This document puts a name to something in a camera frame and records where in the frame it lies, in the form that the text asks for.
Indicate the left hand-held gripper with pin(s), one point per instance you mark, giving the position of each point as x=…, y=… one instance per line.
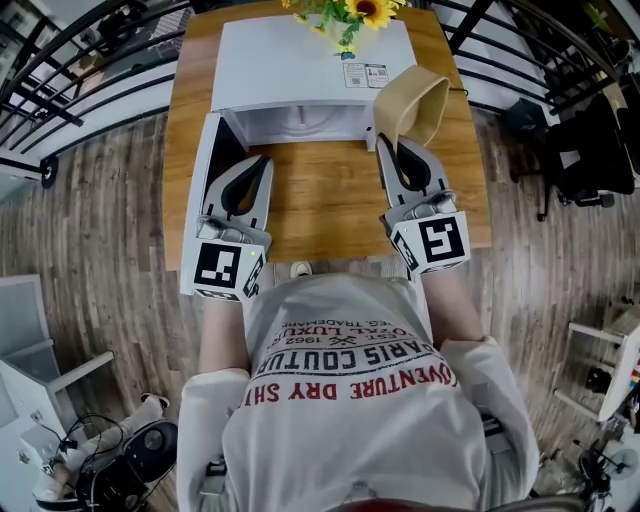
x=220, y=267

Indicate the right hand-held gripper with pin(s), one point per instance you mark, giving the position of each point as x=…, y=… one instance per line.
x=440, y=240

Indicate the white microwave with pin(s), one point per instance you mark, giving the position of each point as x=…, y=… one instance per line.
x=280, y=70

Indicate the person's right forearm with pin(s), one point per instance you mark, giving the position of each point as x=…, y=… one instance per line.
x=452, y=310

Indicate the person's left forearm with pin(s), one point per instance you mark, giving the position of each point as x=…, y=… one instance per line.
x=222, y=335

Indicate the person's white shoe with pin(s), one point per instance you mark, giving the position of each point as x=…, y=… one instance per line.
x=301, y=269

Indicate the black metal railing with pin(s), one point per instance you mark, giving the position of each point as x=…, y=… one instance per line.
x=55, y=65
x=500, y=45

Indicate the sunflower bouquet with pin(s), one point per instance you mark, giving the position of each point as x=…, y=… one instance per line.
x=367, y=10

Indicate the black office chair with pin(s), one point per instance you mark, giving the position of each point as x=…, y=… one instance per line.
x=585, y=160

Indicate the black round device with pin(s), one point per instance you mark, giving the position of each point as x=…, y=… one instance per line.
x=152, y=445

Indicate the white cabinet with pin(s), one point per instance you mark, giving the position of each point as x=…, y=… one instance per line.
x=25, y=350

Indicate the person's white printed shirt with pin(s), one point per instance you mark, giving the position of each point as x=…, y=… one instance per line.
x=360, y=440

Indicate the white open shelf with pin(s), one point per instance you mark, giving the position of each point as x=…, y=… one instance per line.
x=617, y=350

